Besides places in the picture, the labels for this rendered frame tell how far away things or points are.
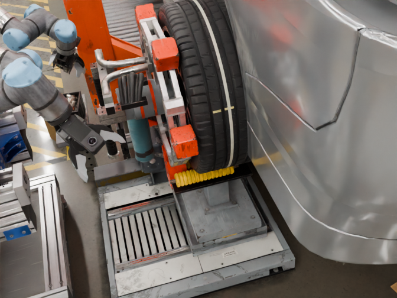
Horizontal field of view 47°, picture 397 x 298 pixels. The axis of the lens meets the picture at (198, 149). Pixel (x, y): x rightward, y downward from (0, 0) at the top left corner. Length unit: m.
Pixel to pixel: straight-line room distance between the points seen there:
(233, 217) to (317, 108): 1.20
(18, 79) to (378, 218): 0.86
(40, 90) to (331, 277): 1.55
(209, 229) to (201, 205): 0.16
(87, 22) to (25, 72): 1.07
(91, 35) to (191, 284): 1.19
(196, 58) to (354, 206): 0.71
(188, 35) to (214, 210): 0.91
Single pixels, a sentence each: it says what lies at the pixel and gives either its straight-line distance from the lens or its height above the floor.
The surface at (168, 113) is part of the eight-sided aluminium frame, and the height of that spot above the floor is 0.95.
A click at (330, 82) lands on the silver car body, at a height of 1.31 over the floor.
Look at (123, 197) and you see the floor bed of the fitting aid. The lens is 2.51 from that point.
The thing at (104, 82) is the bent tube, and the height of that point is 1.01.
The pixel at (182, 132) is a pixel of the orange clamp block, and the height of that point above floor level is 0.88.
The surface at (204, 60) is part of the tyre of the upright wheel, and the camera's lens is 1.49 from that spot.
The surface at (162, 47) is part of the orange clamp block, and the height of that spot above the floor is 1.15.
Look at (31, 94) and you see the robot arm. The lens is 1.12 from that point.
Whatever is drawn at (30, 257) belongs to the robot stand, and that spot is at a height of 0.21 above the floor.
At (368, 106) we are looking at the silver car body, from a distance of 0.90.
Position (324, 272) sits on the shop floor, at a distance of 2.22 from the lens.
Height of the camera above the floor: 1.78
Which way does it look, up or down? 39 degrees down
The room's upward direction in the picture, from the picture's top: 7 degrees counter-clockwise
